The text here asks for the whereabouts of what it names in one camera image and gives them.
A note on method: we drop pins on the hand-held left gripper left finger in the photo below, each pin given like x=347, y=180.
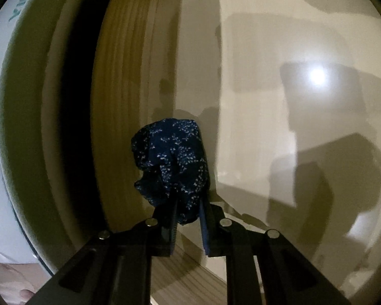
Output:
x=173, y=228

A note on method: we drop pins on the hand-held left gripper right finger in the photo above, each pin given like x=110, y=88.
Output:
x=206, y=232

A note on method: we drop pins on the navy floral underwear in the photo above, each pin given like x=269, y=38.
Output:
x=174, y=152

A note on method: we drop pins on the wooden drawer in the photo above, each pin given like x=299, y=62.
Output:
x=273, y=101

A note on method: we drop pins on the leaf print bedsheet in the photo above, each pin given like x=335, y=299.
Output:
x=6, y=279

